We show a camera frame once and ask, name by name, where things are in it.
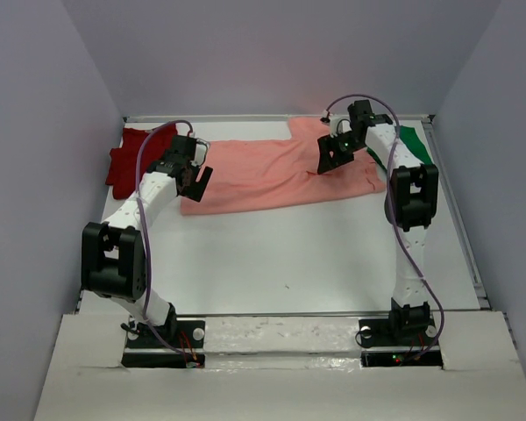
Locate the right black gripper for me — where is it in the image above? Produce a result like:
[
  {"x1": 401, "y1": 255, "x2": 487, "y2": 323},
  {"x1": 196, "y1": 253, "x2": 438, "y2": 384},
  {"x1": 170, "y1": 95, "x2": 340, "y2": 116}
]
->
[{"x1": 317, "y1": 131, "x2": 366, "y2": 175}]

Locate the pink t-shirt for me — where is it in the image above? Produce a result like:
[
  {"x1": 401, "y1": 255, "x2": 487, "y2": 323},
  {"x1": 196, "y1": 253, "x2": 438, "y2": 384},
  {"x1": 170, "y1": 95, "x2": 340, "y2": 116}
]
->
[{"x1": 181, "y1": 117, "x2": 385, "y2": 216}]

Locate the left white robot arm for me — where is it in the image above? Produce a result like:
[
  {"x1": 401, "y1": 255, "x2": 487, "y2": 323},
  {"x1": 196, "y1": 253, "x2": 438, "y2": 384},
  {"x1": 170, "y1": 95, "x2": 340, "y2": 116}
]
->
[{"x1": 81, "y1": 135, "x2": 213, "y2": 346}]

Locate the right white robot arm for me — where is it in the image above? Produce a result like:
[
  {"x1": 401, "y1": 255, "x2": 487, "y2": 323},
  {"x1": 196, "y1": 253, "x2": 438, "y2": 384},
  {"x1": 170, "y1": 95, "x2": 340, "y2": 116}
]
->
[{"x1": 317, "y1": 94, "x2": 439, "y2": 348}]

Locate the red folded t-shirt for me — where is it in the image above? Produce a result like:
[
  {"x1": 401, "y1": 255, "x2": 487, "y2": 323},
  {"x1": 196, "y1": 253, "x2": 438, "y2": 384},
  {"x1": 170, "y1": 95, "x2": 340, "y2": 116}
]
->
[{"x1": 105, "y1": 125, "x2": 177, "y2": 200}]

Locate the green t-shirt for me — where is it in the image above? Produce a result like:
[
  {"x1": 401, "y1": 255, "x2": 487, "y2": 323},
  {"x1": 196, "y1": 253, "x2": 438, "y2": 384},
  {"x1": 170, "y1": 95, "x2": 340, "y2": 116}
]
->
[{"x1": 366, "y1": 125, "x2": 433, "y2": 171}]

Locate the white cardboard front cover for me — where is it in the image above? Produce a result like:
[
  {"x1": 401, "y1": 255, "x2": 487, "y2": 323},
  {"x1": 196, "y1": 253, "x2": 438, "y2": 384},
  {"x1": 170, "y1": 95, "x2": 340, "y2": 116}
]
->
[{"x1": 36, "y1": 311, "x2": 526, "y2": 420}]

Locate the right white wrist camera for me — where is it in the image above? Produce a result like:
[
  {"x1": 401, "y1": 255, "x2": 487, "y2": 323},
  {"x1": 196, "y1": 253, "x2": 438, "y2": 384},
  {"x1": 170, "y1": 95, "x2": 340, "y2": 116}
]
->
[{"x1": 320, "y1": 114, "x2": 350, "y2": 137}]

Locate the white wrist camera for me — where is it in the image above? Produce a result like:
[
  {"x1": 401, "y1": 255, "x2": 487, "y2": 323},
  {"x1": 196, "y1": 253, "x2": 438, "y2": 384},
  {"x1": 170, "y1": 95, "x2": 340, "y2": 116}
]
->
[
  {"x1": 192, "y1": 138, "x2": 210, "y2": 167},
  {"x1": 320, "y1": 114, "x2": 350, "y2": 137}
]

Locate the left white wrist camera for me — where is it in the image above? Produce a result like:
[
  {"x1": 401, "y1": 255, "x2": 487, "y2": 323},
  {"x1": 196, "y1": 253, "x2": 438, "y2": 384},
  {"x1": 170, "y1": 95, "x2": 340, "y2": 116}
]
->
[{"x1": 192, "y1": 138, "x2": 210, "y2": 167}]

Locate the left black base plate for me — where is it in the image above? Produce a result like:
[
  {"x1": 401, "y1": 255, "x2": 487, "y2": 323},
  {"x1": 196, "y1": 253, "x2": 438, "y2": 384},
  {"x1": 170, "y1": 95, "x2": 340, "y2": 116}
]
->
[{"x1": 120, "y1": 318, "x2": 206, "y2": 369}]

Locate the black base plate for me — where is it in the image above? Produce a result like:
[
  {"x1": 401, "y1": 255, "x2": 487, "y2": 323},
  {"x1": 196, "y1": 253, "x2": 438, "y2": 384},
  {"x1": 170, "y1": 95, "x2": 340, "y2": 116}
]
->
[
  {"x1": 120, "y1": 318, "x2": 206, "y2": 369},
  {"x1": 355, "y1": 318, "x2": 443, "y2": 368}
]

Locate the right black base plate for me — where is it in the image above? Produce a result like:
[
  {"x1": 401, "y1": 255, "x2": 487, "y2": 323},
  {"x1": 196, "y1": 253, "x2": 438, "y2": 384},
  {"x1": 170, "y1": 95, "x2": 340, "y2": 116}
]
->
[{"x1": 355, "y1": 318, "x2": 443, "y2": 368}]

